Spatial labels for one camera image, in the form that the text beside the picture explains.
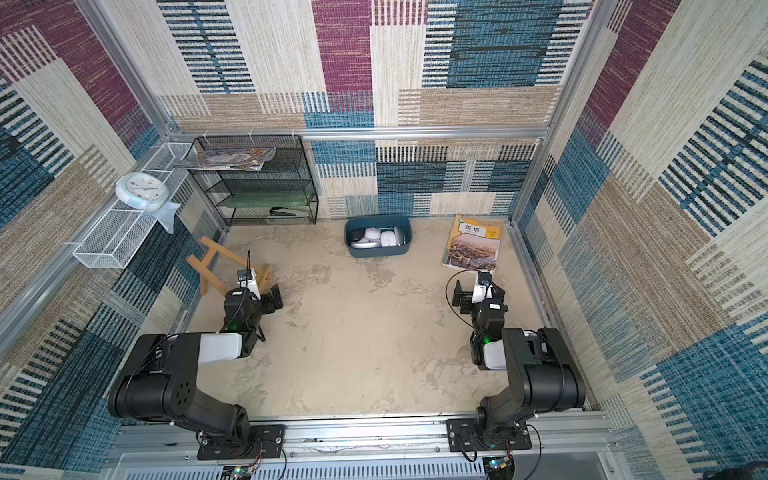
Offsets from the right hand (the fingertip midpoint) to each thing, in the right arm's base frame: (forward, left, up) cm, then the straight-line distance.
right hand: (477, 278), depth 91 cm
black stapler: (+31, +65, 0) cm, 72 cm away
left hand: (0, +66, -3) cm, 66 cm away
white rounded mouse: (+23, +27, -7) cm, 36 cm away
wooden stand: (-3, +75, +9) cm, 76 cm away
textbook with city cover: (+22, -5, -9) cm, 24 cm away
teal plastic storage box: (+33, +40, -8) cm, 52 cm away
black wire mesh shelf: (+37, +73, +10) cm, 82 cm away
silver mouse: (+22, +35, -8) cm, 42 cm away
